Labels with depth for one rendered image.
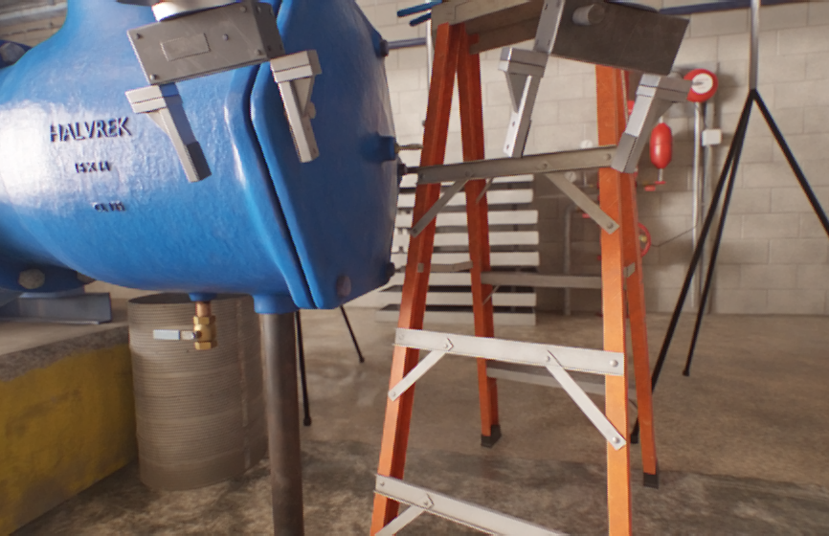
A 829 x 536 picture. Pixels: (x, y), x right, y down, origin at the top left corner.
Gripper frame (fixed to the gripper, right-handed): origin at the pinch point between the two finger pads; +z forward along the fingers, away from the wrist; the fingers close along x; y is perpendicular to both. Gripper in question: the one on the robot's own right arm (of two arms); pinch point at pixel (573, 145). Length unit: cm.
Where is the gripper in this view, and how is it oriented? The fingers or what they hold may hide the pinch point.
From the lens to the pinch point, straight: 51.8
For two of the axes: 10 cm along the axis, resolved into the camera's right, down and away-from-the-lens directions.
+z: -1.5, 8.8, 4.5
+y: 1.2, 4.6, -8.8
